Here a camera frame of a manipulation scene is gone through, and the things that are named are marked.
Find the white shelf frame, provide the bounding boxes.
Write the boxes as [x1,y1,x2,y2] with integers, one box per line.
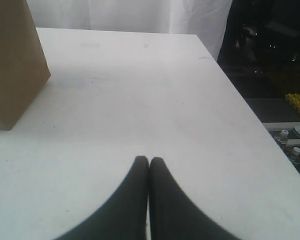
[263,122,300,147]

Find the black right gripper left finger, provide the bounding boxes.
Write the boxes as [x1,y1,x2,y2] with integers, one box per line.
[58,156,149,240]

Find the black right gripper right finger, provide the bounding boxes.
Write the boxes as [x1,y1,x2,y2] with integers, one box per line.
[148,157,238,240]

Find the white backdrop sheet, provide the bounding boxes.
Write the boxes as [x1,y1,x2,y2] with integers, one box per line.
[27,0,232,60]

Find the dark equipment beyond table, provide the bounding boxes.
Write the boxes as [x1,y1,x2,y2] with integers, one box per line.
[217,0,300,123]

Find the brown paper shopping bag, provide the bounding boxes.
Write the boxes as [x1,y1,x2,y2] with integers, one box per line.
[0,0,51,131]

